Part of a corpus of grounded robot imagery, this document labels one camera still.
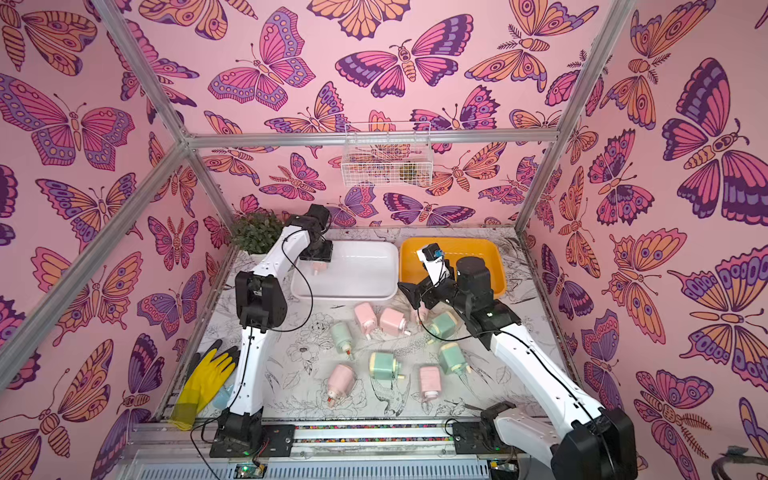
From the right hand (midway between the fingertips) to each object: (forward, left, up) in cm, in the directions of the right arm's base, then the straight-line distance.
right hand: (409, 275), depth 75 cm
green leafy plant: (+20, +47, -5) cm, 51 cm away
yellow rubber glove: (-20, +56, -23) cm, 64 cm away
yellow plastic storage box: (+24, -3, -28) cm, 37 cm away
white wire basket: (+42, +7, +8) cm, 43 cm away
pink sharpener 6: (-20, -6, -18) cm, 28 cm away
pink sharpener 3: (-3, +4, -19) cm, 20 cm away
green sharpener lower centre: (-16, +6, -18) cm, 25 cm away
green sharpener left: (-9, +18, -18) cm, 27 cm away
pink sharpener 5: (-21, +17, -18) cm, 33 cm away
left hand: (+23, +28, -19) cm, 41 cm away
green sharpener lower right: (-14, -12, -20) cm, 27 cm away
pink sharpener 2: (-2, +12, -18) cm, 22 cm away
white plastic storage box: (+19, +17, -24) cm, 35 cm away
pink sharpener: (+16, +30, -17) cm, 38 cm away
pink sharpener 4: (0, -5, -20) cm, 21 cm away
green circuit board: (-39, +38, -26) cm, 60 cm away
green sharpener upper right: (-3, -11, -20) cm, 23 cm away
